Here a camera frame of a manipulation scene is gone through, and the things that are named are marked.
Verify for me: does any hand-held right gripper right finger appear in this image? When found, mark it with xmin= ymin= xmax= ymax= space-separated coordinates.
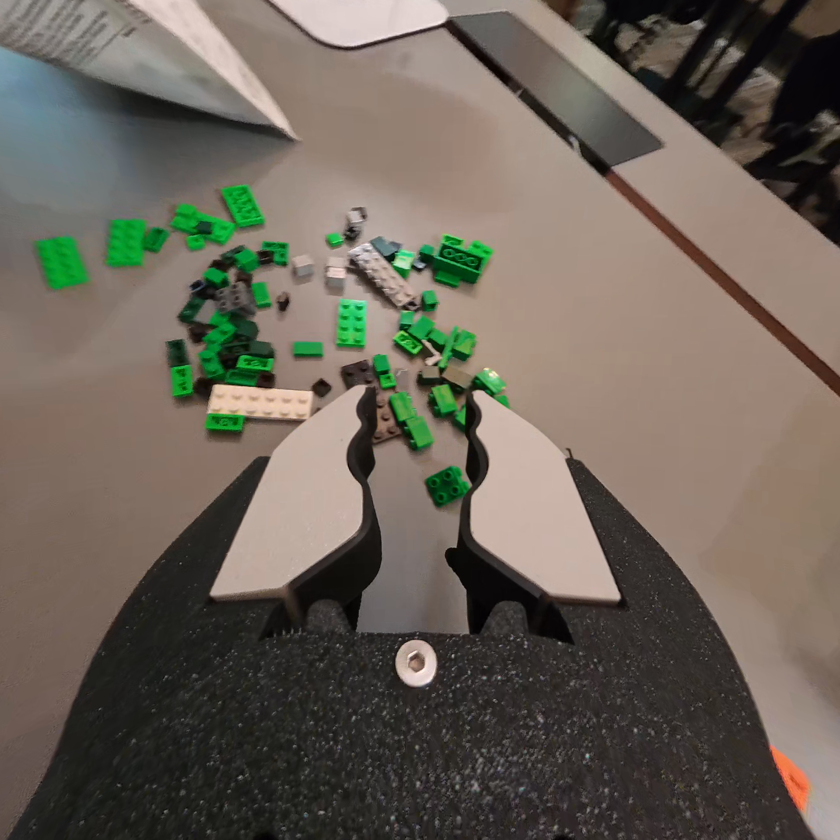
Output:
xmin=445 ymin=390 xmax=623 ymax=636

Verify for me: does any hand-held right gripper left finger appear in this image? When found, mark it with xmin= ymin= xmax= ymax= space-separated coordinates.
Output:
xmin=209 ymin=385 xmax=384 ymax=634

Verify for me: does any pile of small lego pieces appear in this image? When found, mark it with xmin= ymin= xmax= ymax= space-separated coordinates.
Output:
xmin=34 ymin=185 xmax=511 ymax=508

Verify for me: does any white long lego plate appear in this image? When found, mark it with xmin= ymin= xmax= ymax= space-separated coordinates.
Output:
xmin=206 ymin=385 xmax=315 ymax=421

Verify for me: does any grey long lego plate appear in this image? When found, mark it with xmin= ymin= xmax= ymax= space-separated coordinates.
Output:
xmin=348 ymin=244 xmax=421 ymax=311

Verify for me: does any orange tag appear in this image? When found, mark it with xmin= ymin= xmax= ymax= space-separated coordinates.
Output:
xmin=769 ymin=745 xmax=812 ymax=812

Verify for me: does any black table inset cover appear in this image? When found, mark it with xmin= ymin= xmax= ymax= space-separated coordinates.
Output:
xmin=449 ymin=12 xmax=662 ymax=173

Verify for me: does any brick-printed paper bag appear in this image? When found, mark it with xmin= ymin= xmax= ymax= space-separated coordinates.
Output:
xmin=0 ymin=0 xmax=300 ymax=143

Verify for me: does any white book stand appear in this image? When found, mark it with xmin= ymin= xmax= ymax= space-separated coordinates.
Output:
xmin=266 ymin=0 xmax=450 ymax=49

